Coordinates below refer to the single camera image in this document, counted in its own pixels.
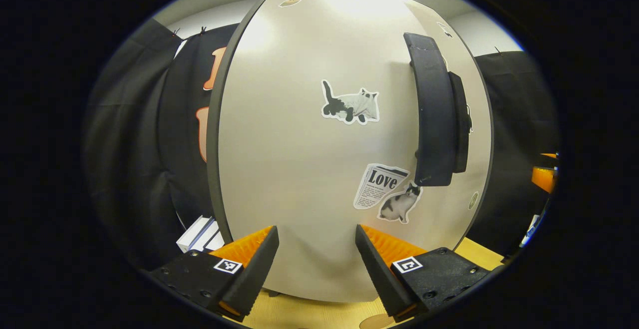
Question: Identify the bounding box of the black backdrop cloth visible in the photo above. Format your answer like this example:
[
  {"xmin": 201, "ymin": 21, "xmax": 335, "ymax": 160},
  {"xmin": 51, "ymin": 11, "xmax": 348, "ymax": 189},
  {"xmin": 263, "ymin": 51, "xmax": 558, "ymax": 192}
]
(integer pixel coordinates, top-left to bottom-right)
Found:
[{"xmin": 82, "ymin": 17, "xmax": 560, "ymax": 270}]

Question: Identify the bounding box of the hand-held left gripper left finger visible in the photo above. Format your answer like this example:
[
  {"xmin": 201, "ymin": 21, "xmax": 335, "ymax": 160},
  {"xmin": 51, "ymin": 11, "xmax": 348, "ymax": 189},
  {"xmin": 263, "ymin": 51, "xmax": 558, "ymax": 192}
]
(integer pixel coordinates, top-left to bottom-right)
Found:
[{"xmin": 149, "ymin": 226, "xmax": 280, "ymax": 322}]

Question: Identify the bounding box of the white and grey cabinet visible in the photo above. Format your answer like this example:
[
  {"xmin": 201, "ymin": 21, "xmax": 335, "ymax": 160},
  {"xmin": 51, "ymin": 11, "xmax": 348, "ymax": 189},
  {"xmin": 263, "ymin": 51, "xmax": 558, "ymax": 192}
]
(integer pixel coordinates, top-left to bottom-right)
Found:
[{"xmin": 206, "ymin": 0, "xmax": 496, "ymax": 304}]

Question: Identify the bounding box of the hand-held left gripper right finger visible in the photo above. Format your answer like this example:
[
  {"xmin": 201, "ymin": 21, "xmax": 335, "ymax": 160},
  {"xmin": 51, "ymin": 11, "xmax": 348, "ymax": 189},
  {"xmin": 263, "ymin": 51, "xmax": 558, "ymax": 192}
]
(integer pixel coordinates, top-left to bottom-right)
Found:
[{"xmin": 355, "ymin": 224, "xmax": 492, "ymax": 321}]

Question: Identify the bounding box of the round wooden coaster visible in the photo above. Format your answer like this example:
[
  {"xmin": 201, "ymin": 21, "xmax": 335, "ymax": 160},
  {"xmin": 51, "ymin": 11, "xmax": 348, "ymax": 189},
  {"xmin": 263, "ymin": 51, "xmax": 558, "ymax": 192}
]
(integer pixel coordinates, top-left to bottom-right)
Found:
[{"xmin": 359, "ymin": 313, "xmax": 396, "ymax": 329}]

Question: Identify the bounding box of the white cabinet door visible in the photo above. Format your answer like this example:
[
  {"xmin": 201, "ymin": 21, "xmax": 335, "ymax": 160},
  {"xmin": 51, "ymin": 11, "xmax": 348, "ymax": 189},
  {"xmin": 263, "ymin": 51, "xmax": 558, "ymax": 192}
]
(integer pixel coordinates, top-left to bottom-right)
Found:
[
  {"xmin": 399, "ymin": 0, "xmax": 496, "ymax": 252},
  {"xmin": 215, "ymin": 0, "xmax": 450, "ymax": 304}
]

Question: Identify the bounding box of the white cardboard box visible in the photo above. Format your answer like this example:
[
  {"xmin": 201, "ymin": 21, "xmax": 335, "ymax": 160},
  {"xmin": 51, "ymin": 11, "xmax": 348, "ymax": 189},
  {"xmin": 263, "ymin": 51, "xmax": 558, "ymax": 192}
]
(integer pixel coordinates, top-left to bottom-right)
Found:
[{"xmin": 176, "ymin": 215, "xmax": 215, "ymax": 253}]

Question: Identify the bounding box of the large black door handle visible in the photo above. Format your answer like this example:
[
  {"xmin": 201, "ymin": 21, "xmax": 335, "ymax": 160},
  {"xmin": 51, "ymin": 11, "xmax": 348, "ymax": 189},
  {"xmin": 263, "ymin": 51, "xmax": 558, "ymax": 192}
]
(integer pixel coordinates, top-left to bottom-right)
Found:
[{"xmin": 403, "ymin": 32, "xmax": 457, "ymax": 187}]

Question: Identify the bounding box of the pale blue cardboard box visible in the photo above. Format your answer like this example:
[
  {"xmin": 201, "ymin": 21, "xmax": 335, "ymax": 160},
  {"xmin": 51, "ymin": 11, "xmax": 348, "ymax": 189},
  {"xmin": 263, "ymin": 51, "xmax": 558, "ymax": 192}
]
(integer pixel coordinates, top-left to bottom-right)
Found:
[{"xmin": 202, "ymin": 222, "xmax": 226, "ymax": 252}]

